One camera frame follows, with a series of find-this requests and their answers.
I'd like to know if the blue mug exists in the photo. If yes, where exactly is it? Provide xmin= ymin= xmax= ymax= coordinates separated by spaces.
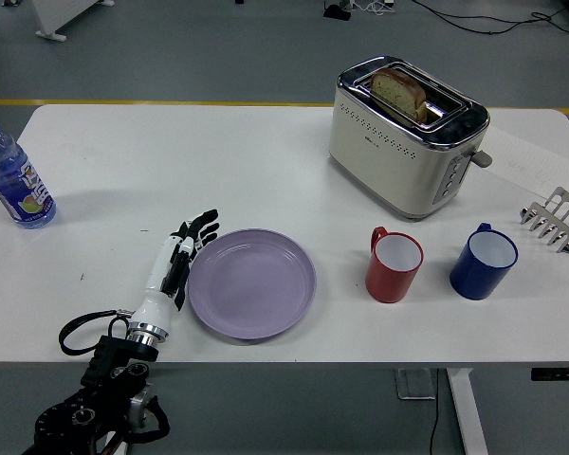
xmin=449 ymin=222 xmax=521 ymax=301

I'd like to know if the black table control panel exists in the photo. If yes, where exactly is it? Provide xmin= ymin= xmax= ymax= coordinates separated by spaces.
xmin=530 ymin=366 xmax=569 ymax=382

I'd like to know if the grey floor plate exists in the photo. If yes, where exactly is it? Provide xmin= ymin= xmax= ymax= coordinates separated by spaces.
xmin=392 ymin=368 xmax=439 ymax=402

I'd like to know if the white floor cable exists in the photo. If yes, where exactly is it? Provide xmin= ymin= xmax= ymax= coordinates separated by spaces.
xmin=350 ymin=0 xmax=395 ymax=15

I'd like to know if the white table leg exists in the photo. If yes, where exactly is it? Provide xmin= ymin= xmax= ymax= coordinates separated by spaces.
xmin=444 ymin=368 xmax=490 ymax=455

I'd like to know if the red mug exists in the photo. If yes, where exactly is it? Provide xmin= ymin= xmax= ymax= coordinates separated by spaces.
xmin=364 ymin=226 xmax=426 ymax=304

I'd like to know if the white paper sheet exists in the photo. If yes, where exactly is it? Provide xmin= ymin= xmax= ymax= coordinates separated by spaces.
xmin=482 ymin=125 xmax=569 ymax=196

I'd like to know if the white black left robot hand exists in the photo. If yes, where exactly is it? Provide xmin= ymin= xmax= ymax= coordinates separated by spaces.
xmin=125 ymin=208 xmax=220 ymax=334

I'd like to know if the black power adapter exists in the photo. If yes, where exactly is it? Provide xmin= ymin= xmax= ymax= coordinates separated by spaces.
xmin=322 ymin=4 xmax=353 ymax=22

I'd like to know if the long black floor cable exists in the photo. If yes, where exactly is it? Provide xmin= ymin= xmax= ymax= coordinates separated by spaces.
xmin=409 ymin=0 xmax=569 ymax=36

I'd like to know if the white furniture base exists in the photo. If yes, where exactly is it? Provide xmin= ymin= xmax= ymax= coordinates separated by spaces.
xmin=29 ymin=0 xmax=117 ymax=42

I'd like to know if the brown bread slice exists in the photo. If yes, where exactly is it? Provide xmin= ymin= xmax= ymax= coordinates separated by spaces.
xmin=370 ymin=66 xmax=429 ymax=121

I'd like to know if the clear blue-capped water bottle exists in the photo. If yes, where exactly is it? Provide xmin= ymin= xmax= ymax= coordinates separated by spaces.
xmin=0 ymin=112 xmax=58 ymax=230

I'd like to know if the thin black power cord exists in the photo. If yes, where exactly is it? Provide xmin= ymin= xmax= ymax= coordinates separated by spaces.
xmin=426 ymin=368 xmax=443 ymax=455

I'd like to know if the cream silver toaster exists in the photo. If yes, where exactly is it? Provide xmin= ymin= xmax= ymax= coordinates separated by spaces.
xmin=327 ymin=55 xmax=495 ymax=223

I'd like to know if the purple round plate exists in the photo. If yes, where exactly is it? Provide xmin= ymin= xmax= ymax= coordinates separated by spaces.
xmin=187 ymin=227 xmax=319 ymax=342

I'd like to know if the silver metal toast rack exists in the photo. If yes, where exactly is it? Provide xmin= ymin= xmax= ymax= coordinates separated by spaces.
xmin=519 ymin=185 xmax=569 ymax=256

